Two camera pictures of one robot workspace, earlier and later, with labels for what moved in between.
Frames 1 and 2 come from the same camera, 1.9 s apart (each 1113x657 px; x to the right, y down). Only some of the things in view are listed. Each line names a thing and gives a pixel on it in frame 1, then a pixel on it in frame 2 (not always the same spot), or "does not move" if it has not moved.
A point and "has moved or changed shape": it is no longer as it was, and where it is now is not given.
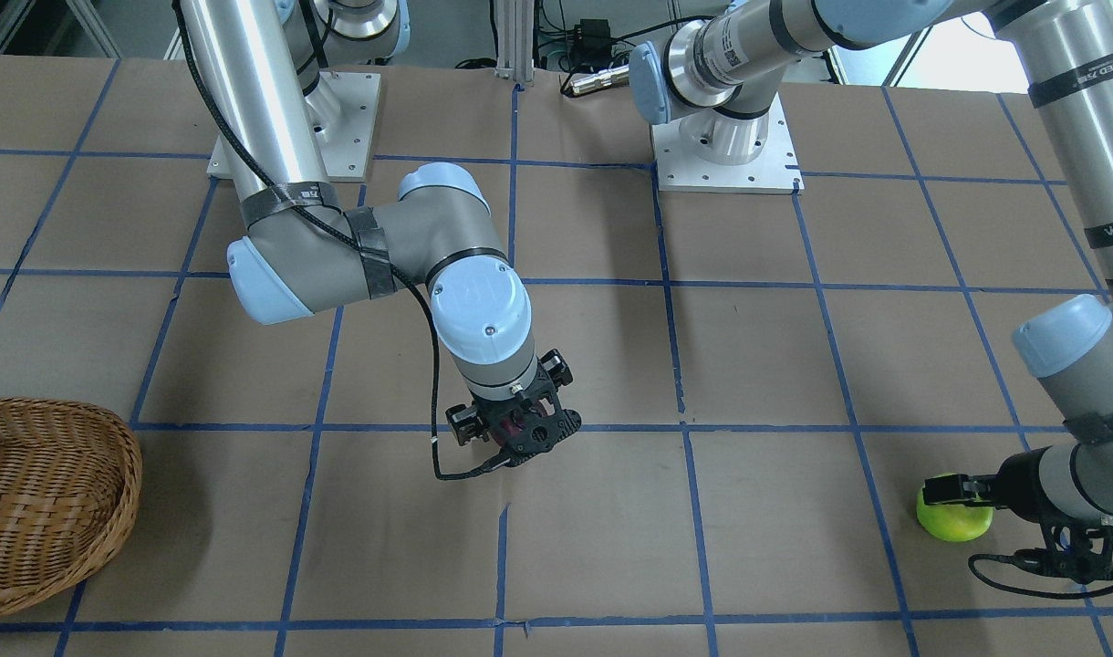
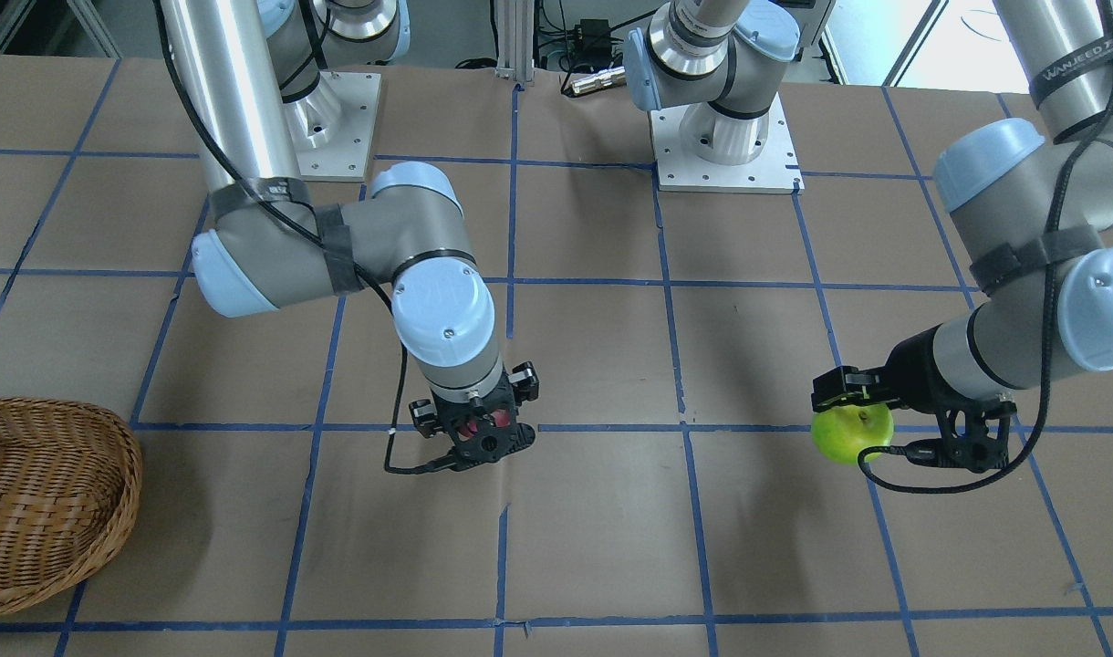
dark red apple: [507, 430] has moved or changed shape
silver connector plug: [619, 74] does not move
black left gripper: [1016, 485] -> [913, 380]
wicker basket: [55, 484] does not move
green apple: [951, 522] -> [842, 432]
